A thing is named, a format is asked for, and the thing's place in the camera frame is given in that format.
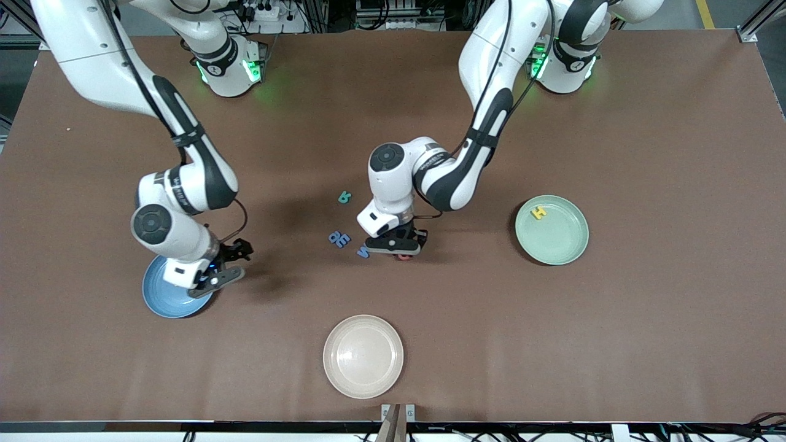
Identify blue round plate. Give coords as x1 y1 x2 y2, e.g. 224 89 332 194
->
142 255 216 319

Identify beige round plate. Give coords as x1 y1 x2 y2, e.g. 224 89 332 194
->
322 314 405 400

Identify pale green round plate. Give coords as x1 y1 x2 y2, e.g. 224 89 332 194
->
515 195 590 266

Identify brown table cover sheet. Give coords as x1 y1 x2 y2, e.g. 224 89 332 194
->
0 29 786 424

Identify long white socket strip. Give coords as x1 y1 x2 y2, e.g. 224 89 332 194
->
358 17 444 30

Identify white power strip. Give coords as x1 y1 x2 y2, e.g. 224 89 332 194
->
243 2 288 20

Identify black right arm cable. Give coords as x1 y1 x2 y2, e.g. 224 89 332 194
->
101 0 249 244

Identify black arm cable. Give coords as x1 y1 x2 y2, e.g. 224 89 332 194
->
451 0 556 160
101 0 249 244

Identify black table edge rail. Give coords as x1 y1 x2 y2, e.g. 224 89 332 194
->
0 421 786 434

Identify small metal edge bracket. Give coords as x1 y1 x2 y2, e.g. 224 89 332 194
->
381 403 416 424

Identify tan upright post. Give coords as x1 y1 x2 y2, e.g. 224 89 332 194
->
376 404 407 442

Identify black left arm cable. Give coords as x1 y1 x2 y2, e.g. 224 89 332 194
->
451 0 556 160

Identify tangled floor cables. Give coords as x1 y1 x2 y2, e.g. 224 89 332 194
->
660 411 786 442

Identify aluminium frame profile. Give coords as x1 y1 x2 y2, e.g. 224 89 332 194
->
737 0 786 44

